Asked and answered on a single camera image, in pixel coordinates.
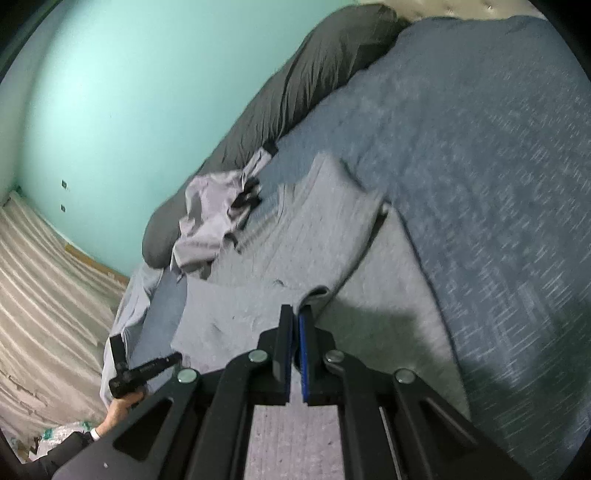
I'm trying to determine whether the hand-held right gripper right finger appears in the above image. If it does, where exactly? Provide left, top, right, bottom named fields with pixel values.
left=298, top=307, right=532, bottom=480

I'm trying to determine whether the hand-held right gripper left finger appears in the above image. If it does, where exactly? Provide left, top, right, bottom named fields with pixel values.
left=53, top=304, right=295, bottom=480

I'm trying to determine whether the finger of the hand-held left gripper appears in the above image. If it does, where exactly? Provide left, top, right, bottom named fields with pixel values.
left=134, top=352, right=184, bottom=377

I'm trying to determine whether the grey sweater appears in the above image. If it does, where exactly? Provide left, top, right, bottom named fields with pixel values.
left=171, top=152, right=472, bottom=480

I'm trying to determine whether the person's left forearm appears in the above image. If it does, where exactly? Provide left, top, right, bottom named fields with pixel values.
left=28, top=427, right=102, bottom=480

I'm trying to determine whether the person's left hand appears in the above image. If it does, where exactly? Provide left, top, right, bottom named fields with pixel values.
left=98, top=391, right=147, bottom=440

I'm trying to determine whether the light blue cloth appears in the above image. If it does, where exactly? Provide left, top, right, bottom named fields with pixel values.
left=99, top=265, right=166, bottom=398

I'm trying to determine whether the patterned plastic bag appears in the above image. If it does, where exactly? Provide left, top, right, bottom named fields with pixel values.
left=28, top=418, right=103, bottom=463

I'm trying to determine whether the wooden trim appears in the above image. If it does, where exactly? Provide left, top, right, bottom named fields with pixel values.
left=65, top=242, right=131, bottom=283

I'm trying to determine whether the lilac jacket with black cuffs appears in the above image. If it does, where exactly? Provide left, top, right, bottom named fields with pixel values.
left=171, top=148, right=278, bottom=282

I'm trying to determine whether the blue bed sheet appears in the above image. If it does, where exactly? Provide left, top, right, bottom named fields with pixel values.
left=134, top=14, right=591, bottom=480

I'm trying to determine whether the dark grey long pillow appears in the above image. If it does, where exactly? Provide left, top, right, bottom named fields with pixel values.
left=141, top=4, right=411, bottom=268

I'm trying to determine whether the cream tufted headboard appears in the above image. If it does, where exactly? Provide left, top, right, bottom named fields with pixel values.
left=360, top=0, right=550, bottom=23

